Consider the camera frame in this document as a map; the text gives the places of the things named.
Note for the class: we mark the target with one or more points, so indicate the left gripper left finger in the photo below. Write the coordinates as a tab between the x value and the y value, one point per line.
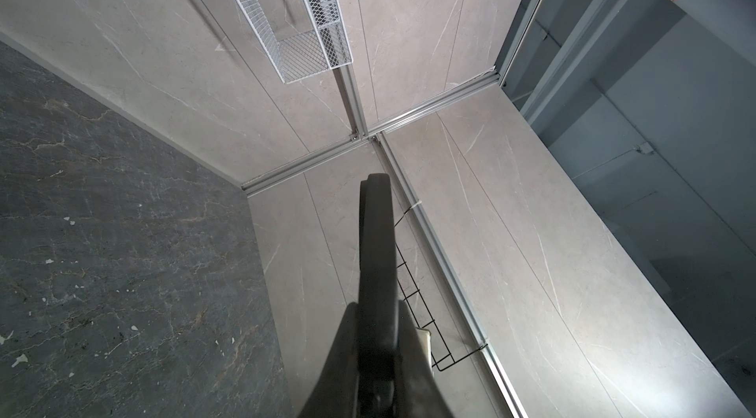
336	391

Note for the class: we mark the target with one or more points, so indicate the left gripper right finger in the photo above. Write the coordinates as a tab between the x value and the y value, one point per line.
417	392

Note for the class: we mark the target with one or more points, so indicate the black wall hook rack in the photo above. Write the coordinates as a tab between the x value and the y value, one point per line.
425	322

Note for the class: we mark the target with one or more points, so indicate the white wire basket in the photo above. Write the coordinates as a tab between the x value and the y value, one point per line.
301	38

